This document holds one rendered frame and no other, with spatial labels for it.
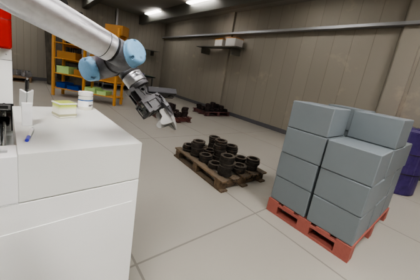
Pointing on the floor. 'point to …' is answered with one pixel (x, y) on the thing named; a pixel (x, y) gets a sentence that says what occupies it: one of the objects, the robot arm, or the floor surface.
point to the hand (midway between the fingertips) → (175, 125)
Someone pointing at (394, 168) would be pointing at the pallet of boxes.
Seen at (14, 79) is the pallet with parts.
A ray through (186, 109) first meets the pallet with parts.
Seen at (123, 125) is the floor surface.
